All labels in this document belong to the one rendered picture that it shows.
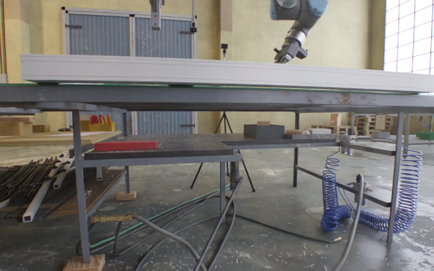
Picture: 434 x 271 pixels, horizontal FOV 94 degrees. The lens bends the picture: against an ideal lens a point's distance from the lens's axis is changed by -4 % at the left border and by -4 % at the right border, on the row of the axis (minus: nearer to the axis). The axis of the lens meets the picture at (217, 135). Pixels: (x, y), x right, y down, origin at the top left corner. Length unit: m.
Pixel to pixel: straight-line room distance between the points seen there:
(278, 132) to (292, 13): 0.90
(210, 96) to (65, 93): 0.44
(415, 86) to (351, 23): 9.47
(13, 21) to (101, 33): 2.24
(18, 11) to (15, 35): 0.68
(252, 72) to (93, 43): 7.33
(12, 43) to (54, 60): 7.65
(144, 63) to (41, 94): 0.31
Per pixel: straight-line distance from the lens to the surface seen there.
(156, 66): 0.68
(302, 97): 0.84
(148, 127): 7.22
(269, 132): 1.66
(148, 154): 1.10
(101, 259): 1.34
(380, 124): 5.26
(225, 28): 7.57
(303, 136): 1.71
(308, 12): 1.09
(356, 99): 0.99
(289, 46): 1.09
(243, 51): 7.94
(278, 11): 1.05
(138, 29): 7.73
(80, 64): 0.73
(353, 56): 10.27
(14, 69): 8.26
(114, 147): 1.18
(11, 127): 1.94
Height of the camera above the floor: 0.76
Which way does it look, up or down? 5 degrees down
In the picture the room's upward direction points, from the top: straight up
